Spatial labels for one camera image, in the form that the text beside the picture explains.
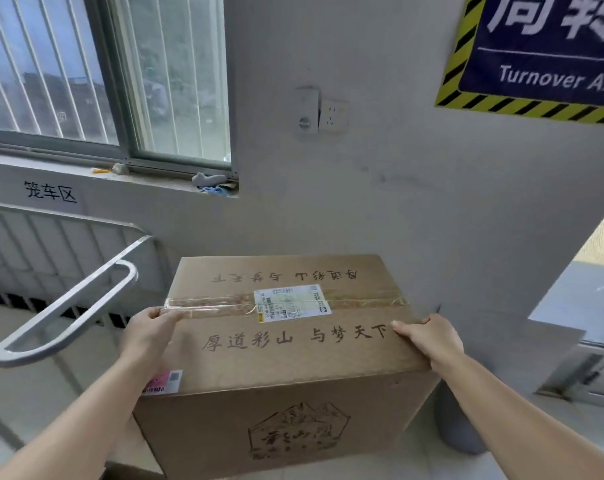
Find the person's left hand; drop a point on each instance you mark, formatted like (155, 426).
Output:
(144, 330)

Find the person's right hand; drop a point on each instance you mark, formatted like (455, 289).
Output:
(429, 338)

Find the person's right thumb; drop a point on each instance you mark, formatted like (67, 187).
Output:
(408, 326)

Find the person's left thumb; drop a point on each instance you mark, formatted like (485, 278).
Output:
(168, 313)

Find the large brown cardboard box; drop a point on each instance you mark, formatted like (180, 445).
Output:
(287, 364)

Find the person's left forearm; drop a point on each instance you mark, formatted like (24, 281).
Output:
(67, 419)

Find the person's right forearm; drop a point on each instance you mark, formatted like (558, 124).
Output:
(519, 419)

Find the pink and white sticker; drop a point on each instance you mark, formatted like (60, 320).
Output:
(163, 383)

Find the white shipping label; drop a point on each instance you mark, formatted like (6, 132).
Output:
(292, 303)

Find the crumpled cloth on sill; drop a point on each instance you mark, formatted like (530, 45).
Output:
(213, 181)

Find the yellow item on sill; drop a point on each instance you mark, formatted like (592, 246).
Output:
(101, 170)

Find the window with metal bars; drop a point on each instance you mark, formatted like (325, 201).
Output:
(102, 77)

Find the blue sign with striped border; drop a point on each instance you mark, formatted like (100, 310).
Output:
(536, 49)

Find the white paper wall label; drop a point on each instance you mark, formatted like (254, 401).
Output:
(50, 190)

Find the grey metal door frame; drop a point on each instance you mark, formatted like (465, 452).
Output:
(579, 364)

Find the white wall socket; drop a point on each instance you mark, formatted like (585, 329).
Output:
(333, 115)

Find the white wall switch box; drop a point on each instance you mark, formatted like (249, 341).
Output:
(306, 110)

